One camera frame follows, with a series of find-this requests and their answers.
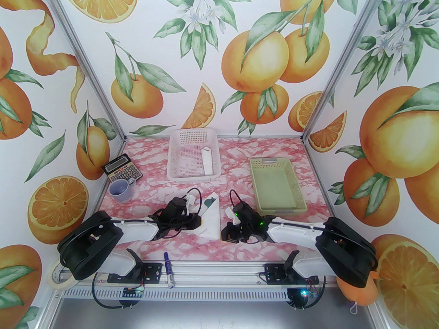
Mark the white paper napkin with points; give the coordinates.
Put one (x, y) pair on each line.
(212, 221)

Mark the dark green plastic spoon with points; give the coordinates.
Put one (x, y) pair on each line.
(210, 202)

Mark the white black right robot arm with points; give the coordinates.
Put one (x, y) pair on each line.
(295, 230)

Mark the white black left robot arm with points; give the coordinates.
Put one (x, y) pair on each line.
(133, 230)

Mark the rolled white napkin bundle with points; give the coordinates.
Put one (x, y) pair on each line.
(206, 161)

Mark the white masking tape roll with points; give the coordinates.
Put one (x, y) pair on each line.
(60, 285)

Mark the pale green plastic basket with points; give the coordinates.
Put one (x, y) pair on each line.
(277, 187)

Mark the blue white marker pen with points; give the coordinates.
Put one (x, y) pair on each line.
(168, 269)

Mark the purple ceramic mug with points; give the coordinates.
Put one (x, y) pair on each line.
(120, 190)

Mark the white perforated plastic basket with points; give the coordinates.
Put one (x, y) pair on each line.
(185, 156)

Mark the black gold desk calculator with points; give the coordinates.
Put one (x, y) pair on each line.
(120, 171)

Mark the black electronics module with LED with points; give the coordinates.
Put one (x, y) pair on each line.
(301, 295)

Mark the small circuit board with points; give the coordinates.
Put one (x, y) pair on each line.
(133, 291)

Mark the orange plush toy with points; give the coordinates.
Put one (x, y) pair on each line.
(360, 291)

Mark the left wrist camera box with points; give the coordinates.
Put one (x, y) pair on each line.
(191, 200)

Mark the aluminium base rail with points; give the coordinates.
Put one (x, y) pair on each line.
(223, 272)

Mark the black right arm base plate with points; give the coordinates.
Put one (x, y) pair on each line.
(274, 273)

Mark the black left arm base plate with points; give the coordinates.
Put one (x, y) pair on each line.
(151, 272)

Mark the aluminium frame post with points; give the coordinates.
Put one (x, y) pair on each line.
(103, 98)
(345, 58)

